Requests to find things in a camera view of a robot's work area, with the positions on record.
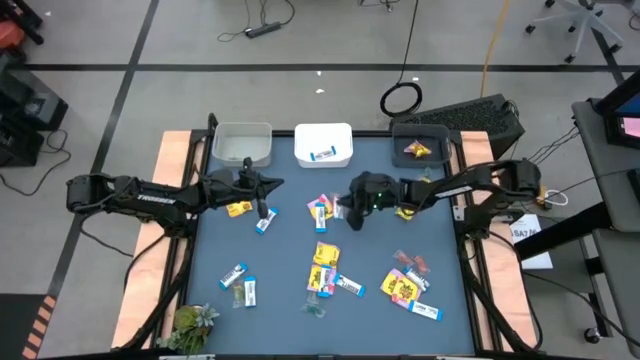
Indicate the black orange striped mat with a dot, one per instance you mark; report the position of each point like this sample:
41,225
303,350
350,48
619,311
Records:
25,325

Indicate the black computer monitor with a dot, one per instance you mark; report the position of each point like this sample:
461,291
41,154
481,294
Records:
622,125

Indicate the white plastic bin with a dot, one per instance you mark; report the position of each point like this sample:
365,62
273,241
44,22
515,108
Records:
320,137

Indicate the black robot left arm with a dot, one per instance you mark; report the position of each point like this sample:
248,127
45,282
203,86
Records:
150,197

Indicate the black aluminium table frame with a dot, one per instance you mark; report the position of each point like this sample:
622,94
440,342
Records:
372,134

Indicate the green succulent plant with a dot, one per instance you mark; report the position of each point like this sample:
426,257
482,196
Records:
190,325

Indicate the white paper sheet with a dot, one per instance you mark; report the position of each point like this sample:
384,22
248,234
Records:
530,250

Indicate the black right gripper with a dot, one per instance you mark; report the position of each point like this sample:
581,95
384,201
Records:
370,195

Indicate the clear container of snacks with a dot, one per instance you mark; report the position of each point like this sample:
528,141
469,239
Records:
400,160

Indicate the wooden side board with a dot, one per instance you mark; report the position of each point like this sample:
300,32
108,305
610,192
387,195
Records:
505,300
150,280

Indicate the black equipment rack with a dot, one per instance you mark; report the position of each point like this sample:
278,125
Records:
25,115

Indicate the grey desk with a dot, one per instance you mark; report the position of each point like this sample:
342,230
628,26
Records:
620,300
600,175

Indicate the black perforated computer case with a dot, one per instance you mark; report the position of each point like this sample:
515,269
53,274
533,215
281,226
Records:
470,117

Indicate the red orange machine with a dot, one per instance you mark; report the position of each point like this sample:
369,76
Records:
10,34

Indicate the yellow power plug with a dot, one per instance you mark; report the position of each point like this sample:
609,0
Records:
541,196

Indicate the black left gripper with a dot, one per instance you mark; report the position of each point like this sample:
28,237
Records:
245,185

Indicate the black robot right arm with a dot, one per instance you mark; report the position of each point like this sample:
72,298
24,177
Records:
470,187

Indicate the yellow pink candy pack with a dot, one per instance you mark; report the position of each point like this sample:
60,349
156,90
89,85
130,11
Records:
328,207
313,277
417,149
326,254
404,215
397,289

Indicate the light grey plastic bin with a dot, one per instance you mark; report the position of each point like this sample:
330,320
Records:
240,150

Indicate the grey office chair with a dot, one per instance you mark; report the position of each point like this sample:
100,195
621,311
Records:
582,20
385,4

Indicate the black power strip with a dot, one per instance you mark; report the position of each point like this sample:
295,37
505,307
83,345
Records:
262,30

